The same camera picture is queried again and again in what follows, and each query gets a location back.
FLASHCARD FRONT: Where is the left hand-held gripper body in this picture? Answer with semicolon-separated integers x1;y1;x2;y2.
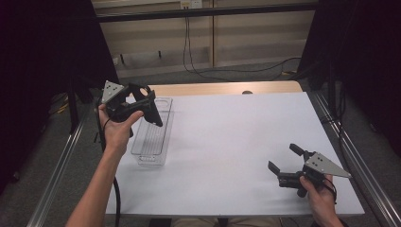
101;79;154;124

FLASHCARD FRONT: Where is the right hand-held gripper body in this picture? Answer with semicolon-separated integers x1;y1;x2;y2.
277;151;353;189

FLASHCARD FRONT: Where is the clear plastic container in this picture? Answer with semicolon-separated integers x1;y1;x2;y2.
131;96;175;167

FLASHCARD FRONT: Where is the person's right hand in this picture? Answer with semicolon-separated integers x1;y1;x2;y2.
299;174;339;220

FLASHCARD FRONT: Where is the person's left hand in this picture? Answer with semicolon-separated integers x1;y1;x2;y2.
97;103;145;153

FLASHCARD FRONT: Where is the black metal stand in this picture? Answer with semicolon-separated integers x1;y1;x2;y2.
66;77;80;134

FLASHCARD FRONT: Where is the white table mat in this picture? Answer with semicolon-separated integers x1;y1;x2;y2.
105;91;366;218

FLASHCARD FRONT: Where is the wooden table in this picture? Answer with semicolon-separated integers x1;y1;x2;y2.
145;79;304;97

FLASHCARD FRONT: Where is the black curtain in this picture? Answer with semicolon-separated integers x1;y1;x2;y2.
0;0;121;193
297;0;401;157

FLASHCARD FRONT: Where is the black horizontal bar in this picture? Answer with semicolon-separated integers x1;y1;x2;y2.
95;2;319;24

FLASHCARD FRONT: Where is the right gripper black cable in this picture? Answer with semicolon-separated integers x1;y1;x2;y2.
324;179;339;204

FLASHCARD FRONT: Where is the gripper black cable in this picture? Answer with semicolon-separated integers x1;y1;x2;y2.
94;97;123;227
324;179;339;204

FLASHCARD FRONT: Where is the aluminium rail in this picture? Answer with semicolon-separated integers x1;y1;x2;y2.
310;90;401;227
26;121;85;227

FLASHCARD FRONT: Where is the yellow cable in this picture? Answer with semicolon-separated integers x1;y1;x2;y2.
48;96;70;115

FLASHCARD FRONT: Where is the black hanging cable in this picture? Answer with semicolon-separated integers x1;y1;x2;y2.
182;15;228;82

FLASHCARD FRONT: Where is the black floor cable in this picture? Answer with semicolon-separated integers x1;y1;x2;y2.
195;56;303;82

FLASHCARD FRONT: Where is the white wall socket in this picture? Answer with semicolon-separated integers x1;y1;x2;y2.
180;0;203;9

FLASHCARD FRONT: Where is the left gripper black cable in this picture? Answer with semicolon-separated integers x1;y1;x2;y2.
94;97;123;227

